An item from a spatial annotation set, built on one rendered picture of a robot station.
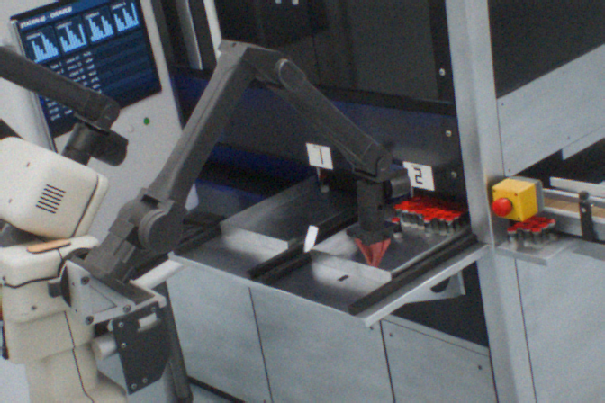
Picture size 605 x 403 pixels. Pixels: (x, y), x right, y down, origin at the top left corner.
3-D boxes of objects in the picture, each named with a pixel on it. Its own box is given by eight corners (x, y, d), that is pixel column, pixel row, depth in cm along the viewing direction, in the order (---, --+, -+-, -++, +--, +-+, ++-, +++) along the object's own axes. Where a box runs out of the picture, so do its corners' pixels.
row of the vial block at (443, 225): (401, 220, 286) (398, 203, 285) (458, 235, 273) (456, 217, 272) (394, 224, 285) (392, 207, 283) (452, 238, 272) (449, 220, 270)
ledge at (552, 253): (537, 230, 274) (536, 222, 273) (588, 241, 264) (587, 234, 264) (496, 254, 266) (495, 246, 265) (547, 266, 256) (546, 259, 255)
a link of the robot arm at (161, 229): (222, 18, 221) (257, 28, 214) (267, 54, 230) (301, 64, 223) (107, 228, 217) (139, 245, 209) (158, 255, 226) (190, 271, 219)
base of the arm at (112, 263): (66, 261, 215) (97, 278, 205) (93, 223, 216) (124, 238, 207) (102, 283, 220) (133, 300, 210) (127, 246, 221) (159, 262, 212)
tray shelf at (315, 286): (305, 190, 322) (303, 183, 322) (511, 238, 272) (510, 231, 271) (168, 259, 295) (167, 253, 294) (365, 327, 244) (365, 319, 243)
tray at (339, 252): (408, 208, 293) (406, 194, 292) (492, 227, 275) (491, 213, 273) (311, 262, 274) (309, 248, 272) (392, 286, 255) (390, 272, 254)
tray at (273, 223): (316, 186, 318) (314, 174, 317) (385, 202, 299) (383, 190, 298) (221, 235, 298) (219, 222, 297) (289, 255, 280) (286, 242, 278)
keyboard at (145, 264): (195, 216, 334) (194, 208, 333) (231, 221, 325) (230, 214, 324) (87, 278, 307) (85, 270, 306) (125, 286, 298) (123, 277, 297)
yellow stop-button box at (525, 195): (516, 204, 265) (512, 174, 262) (544, 210, 260) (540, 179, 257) (493, 217, 260) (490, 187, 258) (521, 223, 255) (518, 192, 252)
